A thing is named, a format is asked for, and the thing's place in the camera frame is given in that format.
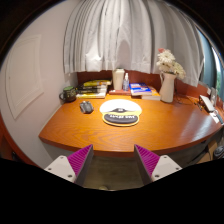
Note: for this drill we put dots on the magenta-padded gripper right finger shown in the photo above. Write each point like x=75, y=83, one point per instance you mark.
x=162, y=167

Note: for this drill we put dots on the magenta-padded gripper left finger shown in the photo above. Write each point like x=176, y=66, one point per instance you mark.
x=63, y=166

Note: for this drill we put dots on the grey black computer mouse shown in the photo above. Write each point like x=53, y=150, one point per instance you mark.
x=86, y=107

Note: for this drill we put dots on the white yellow black mouse pad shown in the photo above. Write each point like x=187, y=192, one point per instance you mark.
x=120, y=110

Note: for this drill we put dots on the black round stool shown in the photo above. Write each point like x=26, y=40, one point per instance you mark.
x=219, y=152

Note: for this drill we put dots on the orange book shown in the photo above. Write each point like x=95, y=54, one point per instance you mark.
x=154, y=96

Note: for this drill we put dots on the dark mug with green inside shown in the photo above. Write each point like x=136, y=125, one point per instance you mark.
x=69, y=94

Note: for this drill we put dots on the white and yellow book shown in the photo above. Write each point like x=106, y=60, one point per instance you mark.
x=90, y=95

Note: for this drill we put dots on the white flat device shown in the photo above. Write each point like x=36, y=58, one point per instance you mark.
x=206, y=103

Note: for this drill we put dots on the cream ceramic vase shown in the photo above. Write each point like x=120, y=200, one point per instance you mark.
x=167, y=88

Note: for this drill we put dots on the blue book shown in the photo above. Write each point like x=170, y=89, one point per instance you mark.
x=140, y=88

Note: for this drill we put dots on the dark red book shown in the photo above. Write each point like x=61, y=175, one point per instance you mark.
x=116, y=92

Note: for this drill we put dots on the yellow and black book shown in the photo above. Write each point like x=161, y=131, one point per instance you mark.
x=97, y=82

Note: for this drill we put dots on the clear spray bottle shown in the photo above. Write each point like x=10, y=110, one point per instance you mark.
x=126, y=84

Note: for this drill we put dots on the beige tumbler with lid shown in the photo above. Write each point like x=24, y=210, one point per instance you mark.
x=118, y=80

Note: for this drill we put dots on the white flower bouquet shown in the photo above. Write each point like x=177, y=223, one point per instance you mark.
x=168, y=63

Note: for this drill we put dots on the window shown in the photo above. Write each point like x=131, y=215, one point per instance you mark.
x=208, y=63

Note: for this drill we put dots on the white curtain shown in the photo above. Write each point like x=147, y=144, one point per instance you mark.
x=130, y=33

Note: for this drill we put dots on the white framed wall panel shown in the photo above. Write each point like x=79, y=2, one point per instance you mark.
x=23, y=76

